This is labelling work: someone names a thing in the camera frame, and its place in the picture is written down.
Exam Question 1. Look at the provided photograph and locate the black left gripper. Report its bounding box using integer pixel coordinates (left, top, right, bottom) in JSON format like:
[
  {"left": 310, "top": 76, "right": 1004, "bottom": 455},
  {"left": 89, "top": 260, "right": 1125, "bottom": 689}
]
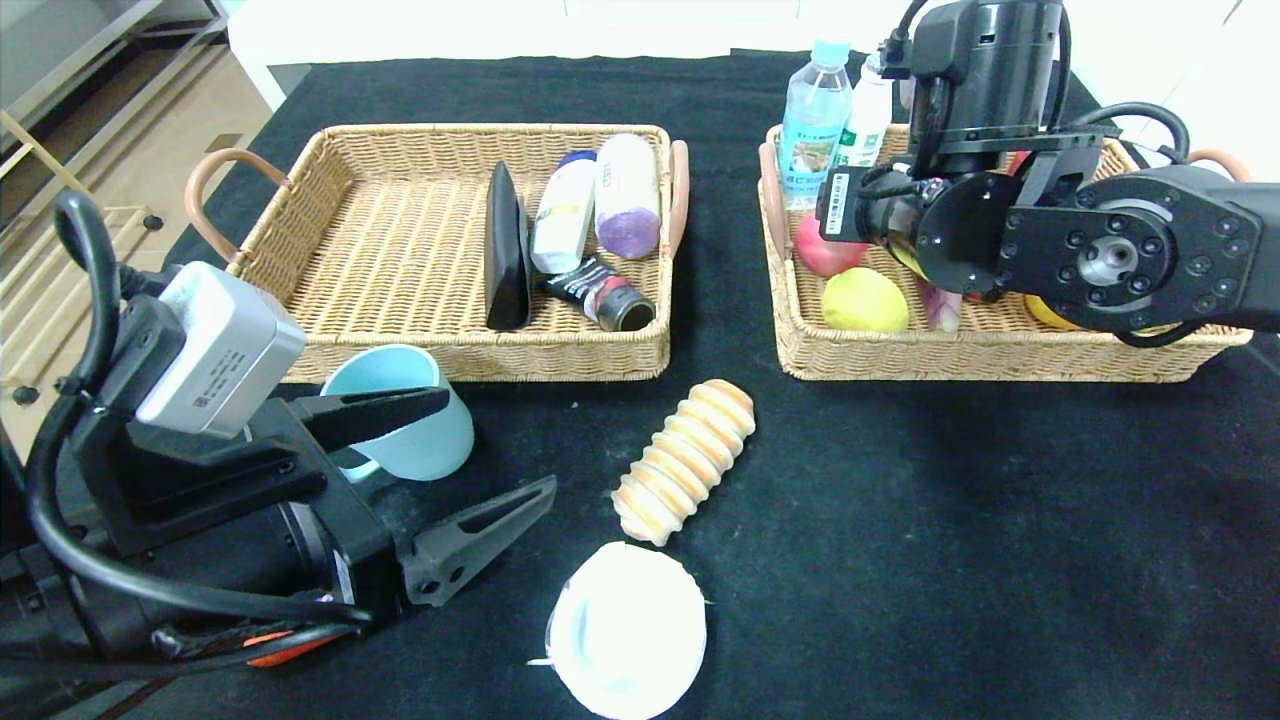
[{"left": 151, "top": 386, "right": 559, "bottom": 626}]

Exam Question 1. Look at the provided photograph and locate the teal plastic mug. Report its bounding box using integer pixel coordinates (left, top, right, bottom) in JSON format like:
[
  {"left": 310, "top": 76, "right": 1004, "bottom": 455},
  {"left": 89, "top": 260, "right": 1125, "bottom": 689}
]
[{"left": 322, "top": 345, "right": 477, "bottom": 483}]

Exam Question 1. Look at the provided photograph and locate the ridged bread roll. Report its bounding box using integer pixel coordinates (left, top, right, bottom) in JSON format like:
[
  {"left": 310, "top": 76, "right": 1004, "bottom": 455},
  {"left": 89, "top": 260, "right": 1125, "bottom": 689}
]
[{"left": 612, "top": 380, "right": 757, "bottom": 548}]

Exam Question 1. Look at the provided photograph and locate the pink peach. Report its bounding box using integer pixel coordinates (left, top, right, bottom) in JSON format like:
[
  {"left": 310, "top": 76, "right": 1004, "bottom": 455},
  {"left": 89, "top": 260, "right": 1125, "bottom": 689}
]
[{"left": 795, "top": 213, "right": 871, "bottom": 279}]

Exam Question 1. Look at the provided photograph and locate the wicker basket holding toiletries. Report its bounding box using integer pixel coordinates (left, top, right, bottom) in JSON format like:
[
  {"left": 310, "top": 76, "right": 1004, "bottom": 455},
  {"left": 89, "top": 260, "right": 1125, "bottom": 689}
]
[{"left": 186, "top": 125, "right": 691, "bottom": 385}]

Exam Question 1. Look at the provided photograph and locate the wicker basket holding food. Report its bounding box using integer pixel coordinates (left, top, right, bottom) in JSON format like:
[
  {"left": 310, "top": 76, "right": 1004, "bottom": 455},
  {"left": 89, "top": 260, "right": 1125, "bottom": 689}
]
[{"left": 757, "top": 125, "right": 1259, "bottom": 383}]

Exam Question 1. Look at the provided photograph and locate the orange wrapped sausage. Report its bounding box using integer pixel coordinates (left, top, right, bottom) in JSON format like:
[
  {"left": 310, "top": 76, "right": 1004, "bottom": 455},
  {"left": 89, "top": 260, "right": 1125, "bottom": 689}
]
[{"left": 245, "top": 630, "right": 331, "bottom": 669}]

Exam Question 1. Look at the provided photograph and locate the black flat case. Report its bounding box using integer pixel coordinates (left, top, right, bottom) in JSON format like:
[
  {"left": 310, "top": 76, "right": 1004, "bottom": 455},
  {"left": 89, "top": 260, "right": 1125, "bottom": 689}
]
[{"left": 485, "top": 163, "right": 534, "bottom": 333}]

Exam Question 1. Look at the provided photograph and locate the white round lid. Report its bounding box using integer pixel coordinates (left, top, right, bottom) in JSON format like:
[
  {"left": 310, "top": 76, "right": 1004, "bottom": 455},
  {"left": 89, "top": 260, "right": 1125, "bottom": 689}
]
[{"left": 528, "top": 541, "right": 709, "bottom": 720}]

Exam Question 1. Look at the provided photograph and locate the black cosmetic tube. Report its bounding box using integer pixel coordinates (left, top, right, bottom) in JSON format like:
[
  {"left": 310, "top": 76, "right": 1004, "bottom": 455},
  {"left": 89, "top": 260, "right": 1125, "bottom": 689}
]
[{"left": 545, "top": 255, "right": 658, "bottom": 334}]

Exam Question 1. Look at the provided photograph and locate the white lotion bottle blue cap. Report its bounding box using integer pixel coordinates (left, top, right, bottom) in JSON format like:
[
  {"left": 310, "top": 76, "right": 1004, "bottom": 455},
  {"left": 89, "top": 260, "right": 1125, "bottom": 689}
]
[{"left": 531, "top": 152, "right": 599, "bottom": 276}]

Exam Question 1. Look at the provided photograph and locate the white bottle purple cap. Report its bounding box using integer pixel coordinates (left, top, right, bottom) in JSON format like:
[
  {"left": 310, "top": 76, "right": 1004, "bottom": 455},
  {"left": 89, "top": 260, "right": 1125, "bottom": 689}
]
[{"left": 595, "top": 135, "right": 663, "bottom": 261}]

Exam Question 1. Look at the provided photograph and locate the light wooden rack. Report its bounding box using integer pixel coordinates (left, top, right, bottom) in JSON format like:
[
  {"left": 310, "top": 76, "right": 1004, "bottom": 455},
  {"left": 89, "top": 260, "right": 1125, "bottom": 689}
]
[{"left": 0, "top": 108, "right": 166, "bottom": 381}]

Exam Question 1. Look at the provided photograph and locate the white cabinet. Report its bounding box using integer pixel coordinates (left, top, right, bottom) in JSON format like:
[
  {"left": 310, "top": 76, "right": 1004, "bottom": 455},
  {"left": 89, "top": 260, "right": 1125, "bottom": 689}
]
[{"left": 228, "top": 0, "right": 1041, "bottom": 113}]

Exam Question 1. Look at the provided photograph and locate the yellow lemon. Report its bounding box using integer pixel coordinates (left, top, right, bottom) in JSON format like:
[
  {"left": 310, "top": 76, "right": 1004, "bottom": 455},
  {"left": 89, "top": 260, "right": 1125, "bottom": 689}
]
[{"left": 822, "top": 266, "right": 910, "bottom": 333}]

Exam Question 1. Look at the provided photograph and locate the clear water bottle blue label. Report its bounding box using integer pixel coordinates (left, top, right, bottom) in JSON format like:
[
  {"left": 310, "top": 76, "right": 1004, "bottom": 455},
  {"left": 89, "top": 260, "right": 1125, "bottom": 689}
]
[{"left": 778, "top": 40, "right": 853, "bottom": 211}]

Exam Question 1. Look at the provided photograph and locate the grey metal shelf unit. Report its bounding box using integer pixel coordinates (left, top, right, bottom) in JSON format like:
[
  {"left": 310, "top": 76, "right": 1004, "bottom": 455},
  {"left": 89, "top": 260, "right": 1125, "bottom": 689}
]
[{"left": 0, "top": 0, "right": 231, "bottom": 161}]

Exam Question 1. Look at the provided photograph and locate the purple eggplant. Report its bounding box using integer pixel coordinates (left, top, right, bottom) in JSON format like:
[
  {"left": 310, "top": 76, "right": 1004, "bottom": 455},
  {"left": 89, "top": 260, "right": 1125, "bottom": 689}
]
[{"left": 918, "top": 280, "right": 963, "bottom": 333}]

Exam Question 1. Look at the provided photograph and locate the white milk bottle green label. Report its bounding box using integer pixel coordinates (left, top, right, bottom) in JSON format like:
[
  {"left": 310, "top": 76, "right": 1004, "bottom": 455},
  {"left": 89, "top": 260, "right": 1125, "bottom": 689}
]
[{"left": 835, "top": 52, "right": 896, "bottom": 169}]

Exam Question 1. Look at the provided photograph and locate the yellow orange pear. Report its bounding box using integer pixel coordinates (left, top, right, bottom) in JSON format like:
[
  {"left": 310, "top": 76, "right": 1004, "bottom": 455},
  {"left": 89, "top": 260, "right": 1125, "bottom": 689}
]
[{"left": 1025, "top": 295, "right": 1081, "bottom": 331}]

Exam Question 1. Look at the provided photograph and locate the black left camera bracket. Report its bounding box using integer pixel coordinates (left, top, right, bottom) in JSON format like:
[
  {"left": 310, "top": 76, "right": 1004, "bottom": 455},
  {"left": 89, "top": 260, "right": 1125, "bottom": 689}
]
[{"left": 70, "top": 295, "right": 331, "bottom": 556}]

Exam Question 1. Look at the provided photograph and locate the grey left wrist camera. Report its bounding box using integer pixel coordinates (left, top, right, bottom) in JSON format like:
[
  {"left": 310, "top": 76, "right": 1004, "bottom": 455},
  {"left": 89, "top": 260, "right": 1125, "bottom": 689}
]
[{"left": 135, "top": 262, "right": 307, "bottom": 438}]

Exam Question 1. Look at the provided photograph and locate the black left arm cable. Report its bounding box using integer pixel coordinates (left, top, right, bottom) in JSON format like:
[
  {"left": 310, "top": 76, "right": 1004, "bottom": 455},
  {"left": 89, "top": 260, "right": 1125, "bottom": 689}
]
[{"left": 25, "top": 190, "right": 376, "bottom": 626}]

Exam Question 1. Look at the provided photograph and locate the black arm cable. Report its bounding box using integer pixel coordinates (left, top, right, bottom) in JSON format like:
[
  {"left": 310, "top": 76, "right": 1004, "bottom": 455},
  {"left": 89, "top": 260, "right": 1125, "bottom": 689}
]
[
  {"left": 25, "top": 190, "right": 376, "bottom": 626},
  {"left": 1040, "top": 100, "right": 1193, "bottom": 171}
]

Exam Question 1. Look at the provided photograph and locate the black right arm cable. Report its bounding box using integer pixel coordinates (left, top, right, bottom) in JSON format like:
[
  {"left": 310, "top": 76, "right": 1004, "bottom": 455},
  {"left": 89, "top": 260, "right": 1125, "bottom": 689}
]
[{"left": 1040, "top": 100, "right": 1193, "bottom": 171}]

